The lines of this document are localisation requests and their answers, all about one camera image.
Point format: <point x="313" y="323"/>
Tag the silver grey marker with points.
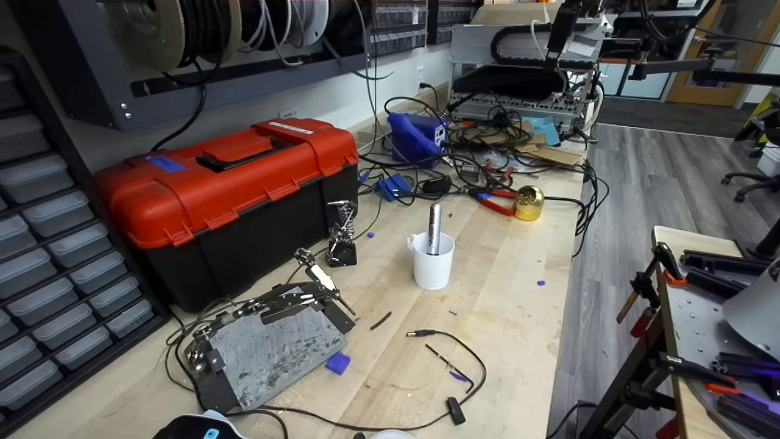
<point x="435" y="228"/>

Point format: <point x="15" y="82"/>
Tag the white mug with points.
<point x="429" y="272"/>

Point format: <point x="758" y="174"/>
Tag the tiny purple chip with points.
<point x="541" y="284"/>
<point x="368" y="236"/>

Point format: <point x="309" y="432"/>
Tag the blue plastic connector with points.
<point x="396" y="186"/>

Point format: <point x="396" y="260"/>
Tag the black power adapter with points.
<point x="437" y="186"/>

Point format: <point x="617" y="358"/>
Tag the small black clamp stand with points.
<point x="341" y="247"/>

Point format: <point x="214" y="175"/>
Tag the blue hot air gun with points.
<point x="413" y="136"/>

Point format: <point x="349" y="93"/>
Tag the silver screwdriver tool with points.
<point x="318" y="273"/>

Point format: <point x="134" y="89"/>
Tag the short black stick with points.
<point x="381" y="319"/>

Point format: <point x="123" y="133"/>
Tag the small blue block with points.
<point x="336" y="363"/>

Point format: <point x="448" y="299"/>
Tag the thin black purple probe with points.
<point x="447" y="363"/>

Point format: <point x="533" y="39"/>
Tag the red and black toolbox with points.
<point x="226" y="203"/>

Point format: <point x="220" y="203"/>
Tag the brown cardboard piece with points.
<point x="552" y="155"/>

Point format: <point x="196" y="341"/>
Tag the teal small box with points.
<point x="541" y="133"/>

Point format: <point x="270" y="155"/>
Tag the grey metal plate device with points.
<point x="268" y="349"/>

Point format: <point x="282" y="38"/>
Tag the small parts drawer cabinet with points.
<point x="405" y="25"/>

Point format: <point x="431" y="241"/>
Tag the white rounded object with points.
<point x="391" y="434"/>

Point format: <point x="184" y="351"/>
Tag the black orange bar clamp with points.
<point x="648" y="284"/>

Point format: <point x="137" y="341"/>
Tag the black device cyan light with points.
<point x="197" y="428"/>

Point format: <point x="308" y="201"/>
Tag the side table with wood board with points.
<point x="691" y="332"/>

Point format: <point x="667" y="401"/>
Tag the grey drawer cabinet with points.
<point x="57" y="269"/>

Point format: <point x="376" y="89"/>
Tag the black office chair base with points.
<point x="749" y="183"/>

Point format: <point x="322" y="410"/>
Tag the wooden door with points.
<point x="722" y="50"/>

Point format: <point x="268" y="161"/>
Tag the grey metal plate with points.
<point x="758" y="313"/>

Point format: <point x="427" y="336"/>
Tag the purple black clamp tool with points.
<point x="747" y="363"/>
<point x="744" y="406"/>

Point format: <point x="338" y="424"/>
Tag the dark metal wall rack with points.
<point x="81" y="82"/>

